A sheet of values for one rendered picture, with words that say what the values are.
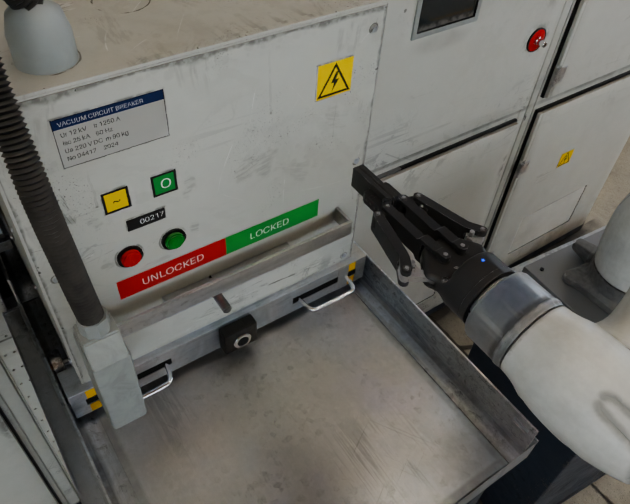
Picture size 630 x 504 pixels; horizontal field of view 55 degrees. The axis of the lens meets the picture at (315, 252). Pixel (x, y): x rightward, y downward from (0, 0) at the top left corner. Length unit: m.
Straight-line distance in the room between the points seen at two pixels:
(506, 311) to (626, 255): 0.64
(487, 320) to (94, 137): 0.44
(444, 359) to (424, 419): 0.11
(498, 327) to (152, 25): 0.49
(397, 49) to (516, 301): 0.74
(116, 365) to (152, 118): 0.29
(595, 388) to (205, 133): 0.49
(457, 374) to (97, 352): 0.58
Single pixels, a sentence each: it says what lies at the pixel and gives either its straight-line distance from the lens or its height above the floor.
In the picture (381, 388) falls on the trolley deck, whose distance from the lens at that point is 1.03.
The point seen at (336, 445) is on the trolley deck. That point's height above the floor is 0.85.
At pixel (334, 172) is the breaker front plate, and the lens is 0.92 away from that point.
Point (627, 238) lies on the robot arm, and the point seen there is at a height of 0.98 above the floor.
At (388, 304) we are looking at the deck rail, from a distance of 1.12.
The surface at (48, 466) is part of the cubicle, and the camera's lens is 1.65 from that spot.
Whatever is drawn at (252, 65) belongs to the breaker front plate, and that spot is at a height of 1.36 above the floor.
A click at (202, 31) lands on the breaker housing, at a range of 0.73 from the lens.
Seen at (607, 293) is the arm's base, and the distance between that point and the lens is 1.31.
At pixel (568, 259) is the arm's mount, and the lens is 1.40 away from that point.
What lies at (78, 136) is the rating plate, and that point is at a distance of 0.68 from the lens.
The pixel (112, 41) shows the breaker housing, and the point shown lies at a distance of 0.72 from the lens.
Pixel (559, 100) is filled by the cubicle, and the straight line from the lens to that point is 1.90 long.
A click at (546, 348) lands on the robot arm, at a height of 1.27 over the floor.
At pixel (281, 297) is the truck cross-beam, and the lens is 1.03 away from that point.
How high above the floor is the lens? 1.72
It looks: 47 degrees down
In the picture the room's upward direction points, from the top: 5 degrees clockwise
